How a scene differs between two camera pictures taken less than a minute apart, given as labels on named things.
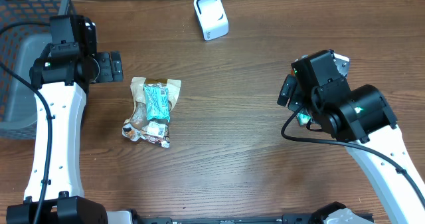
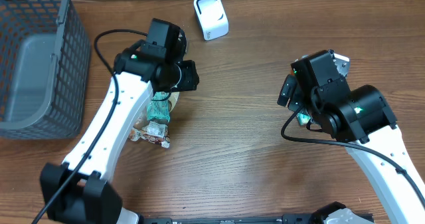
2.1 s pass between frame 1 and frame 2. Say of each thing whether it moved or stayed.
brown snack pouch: stayed
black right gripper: stayed
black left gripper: moved
